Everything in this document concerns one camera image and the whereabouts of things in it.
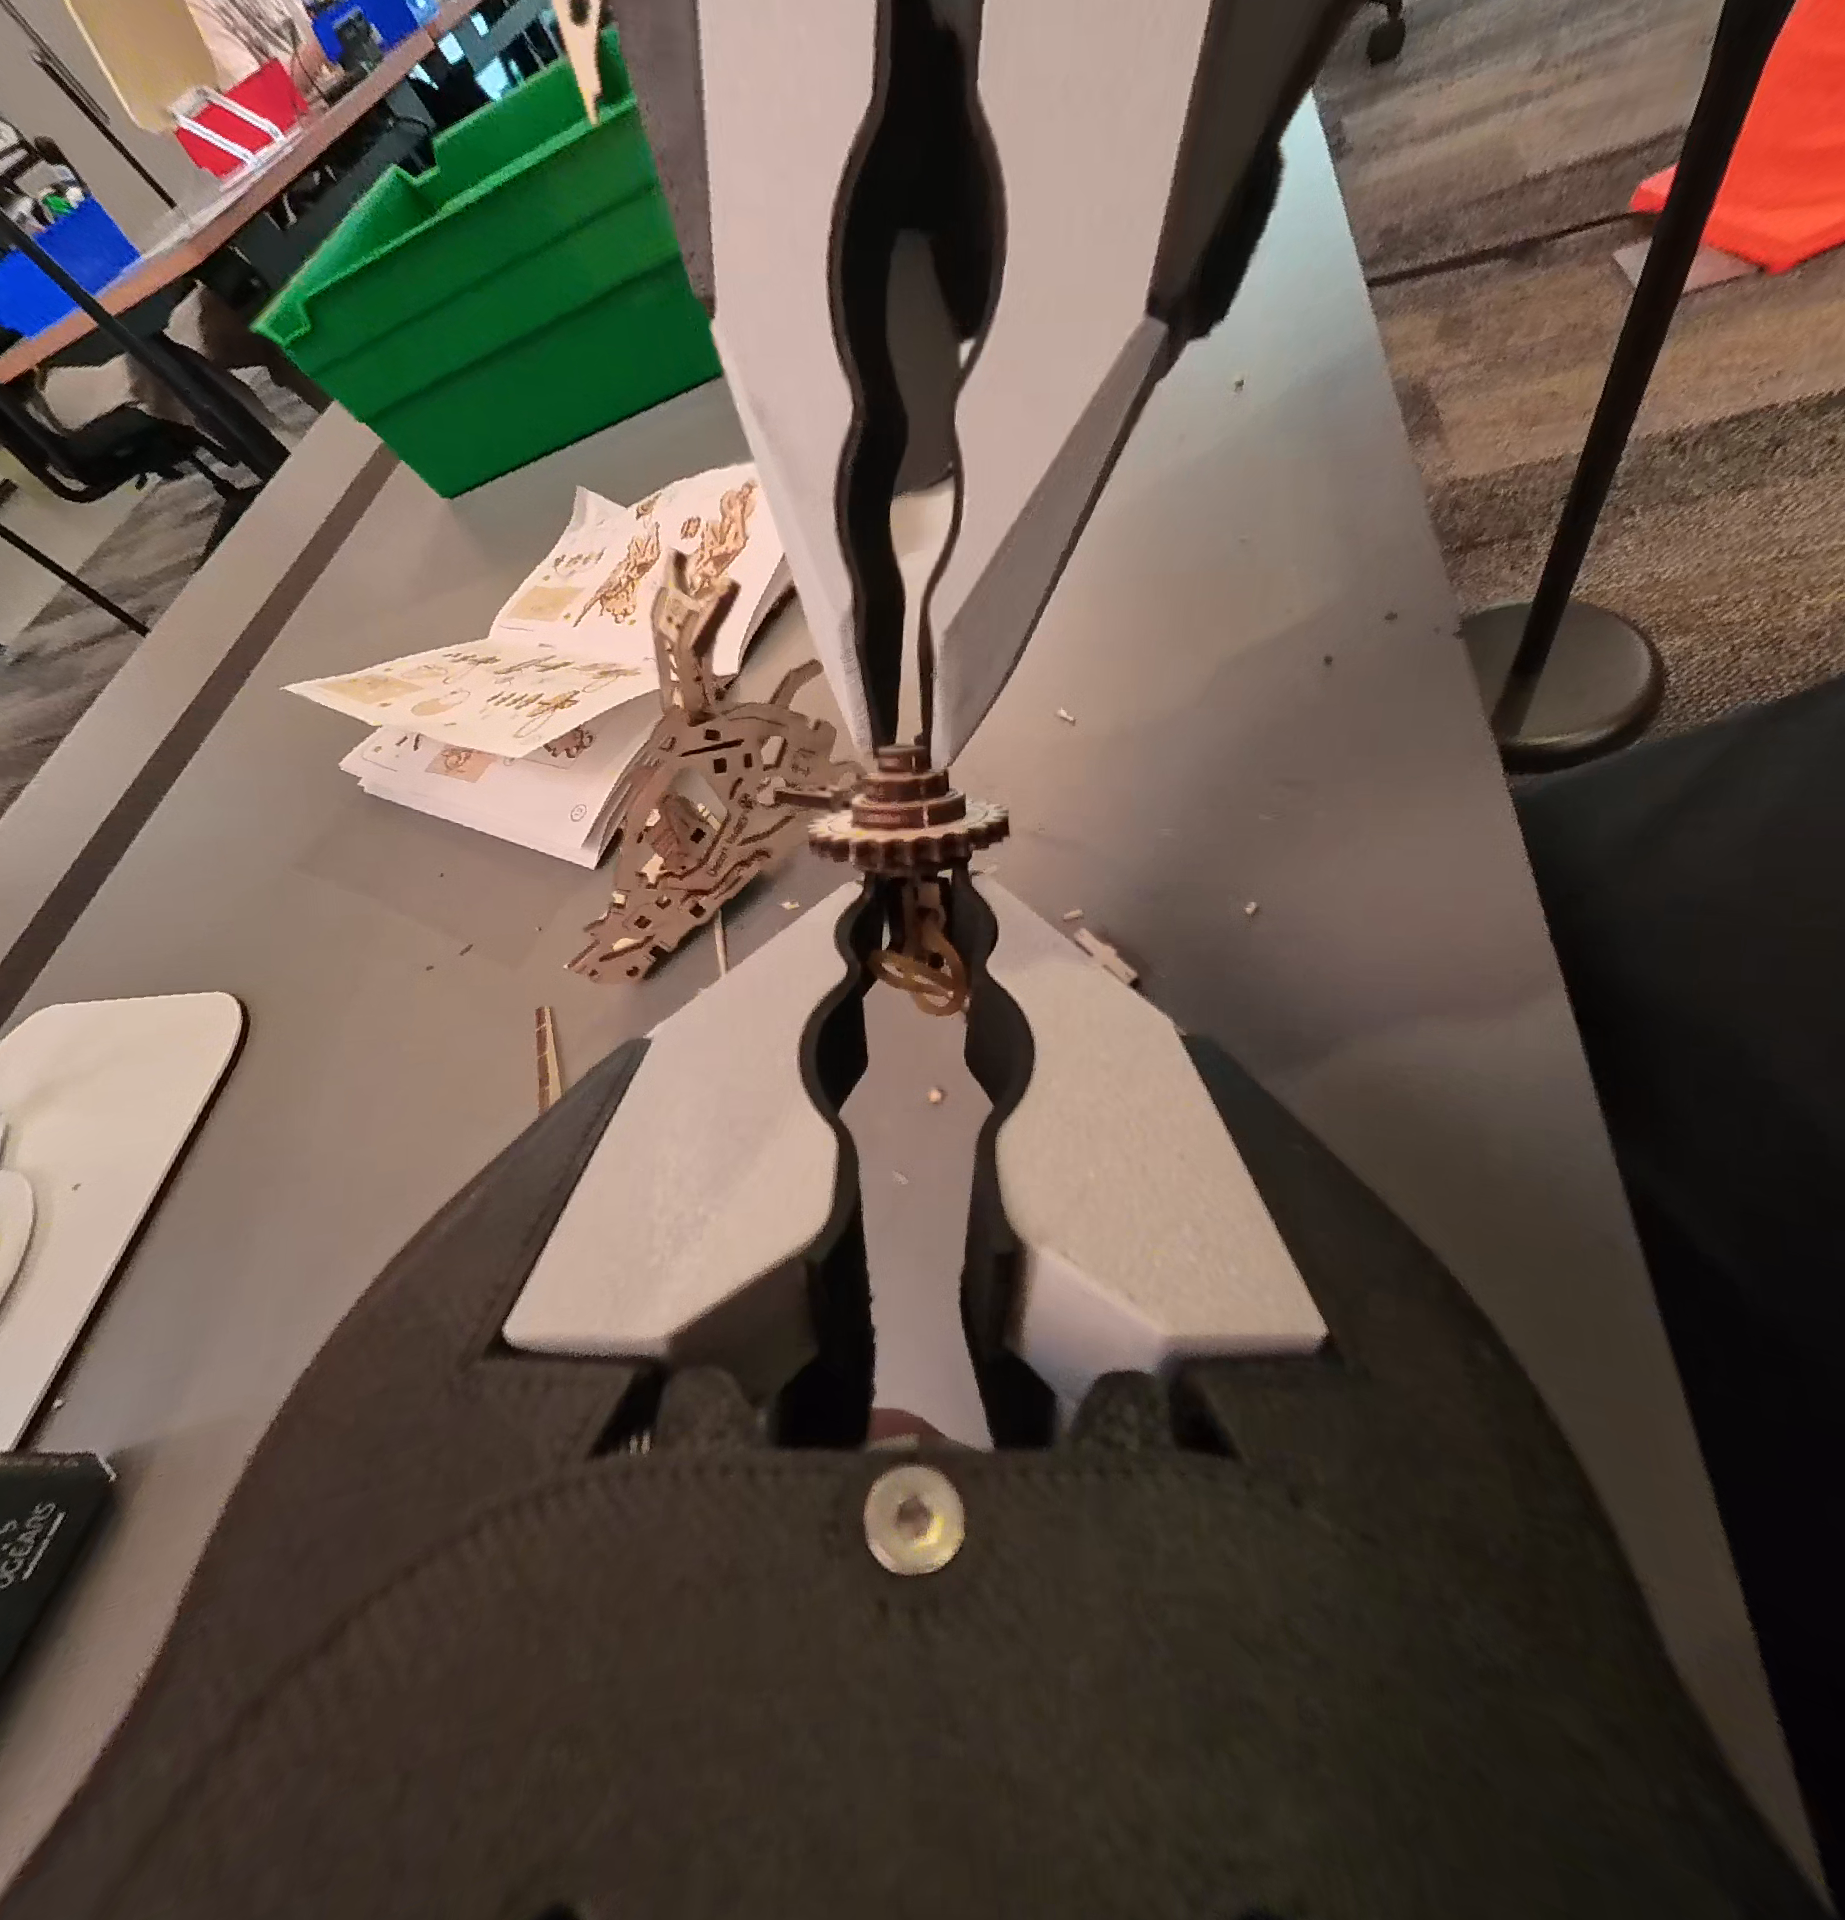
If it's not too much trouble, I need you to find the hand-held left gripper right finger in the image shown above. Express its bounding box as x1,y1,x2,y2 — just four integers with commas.
965,872,1333,1449

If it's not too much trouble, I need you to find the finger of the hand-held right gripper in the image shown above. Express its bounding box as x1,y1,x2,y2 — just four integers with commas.
891,0,1255,753
695,0,924,753

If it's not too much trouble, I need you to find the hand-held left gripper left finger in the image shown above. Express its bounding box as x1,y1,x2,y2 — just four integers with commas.
499,876,884,1449

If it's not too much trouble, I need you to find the wooden gear assembly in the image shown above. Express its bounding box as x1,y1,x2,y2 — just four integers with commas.
807,738,1018,1021

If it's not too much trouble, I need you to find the wooden model assembly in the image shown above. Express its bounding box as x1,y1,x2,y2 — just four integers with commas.
567,552,869,986

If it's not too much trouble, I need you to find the black model kit box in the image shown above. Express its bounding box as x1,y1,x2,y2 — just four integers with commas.
0,1447,119,1759

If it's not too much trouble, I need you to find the pale pointed wooden part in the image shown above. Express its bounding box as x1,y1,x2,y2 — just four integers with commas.
552,0,613,124

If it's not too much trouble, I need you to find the green plastic bin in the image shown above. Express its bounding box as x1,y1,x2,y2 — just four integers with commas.
252,31,724,499

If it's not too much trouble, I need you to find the blue plastic bin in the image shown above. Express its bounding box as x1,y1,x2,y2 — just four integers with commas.
312,0,449,65
0,195,148,334

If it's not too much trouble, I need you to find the instruction booklet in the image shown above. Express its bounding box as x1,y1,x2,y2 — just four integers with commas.
285,466,797,871

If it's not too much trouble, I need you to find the red plastic bin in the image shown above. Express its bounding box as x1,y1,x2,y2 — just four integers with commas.
171,58,318,180

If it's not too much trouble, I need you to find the background table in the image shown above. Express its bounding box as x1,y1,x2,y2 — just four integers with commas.
0,0,493,390

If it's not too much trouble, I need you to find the black pole stand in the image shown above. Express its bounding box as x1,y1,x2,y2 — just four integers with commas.
1459,0,1802,776

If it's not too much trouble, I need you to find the orange fabric object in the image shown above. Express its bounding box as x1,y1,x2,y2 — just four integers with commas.
1626,0,1845,276

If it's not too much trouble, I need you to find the white stand base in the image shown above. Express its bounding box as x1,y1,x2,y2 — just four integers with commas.
0,991,247,1454

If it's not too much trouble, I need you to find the pale wooden board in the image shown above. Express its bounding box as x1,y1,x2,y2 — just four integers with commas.
60,0,224,135

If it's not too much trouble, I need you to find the black office chair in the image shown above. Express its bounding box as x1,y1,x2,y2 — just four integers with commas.
0,142,292,518

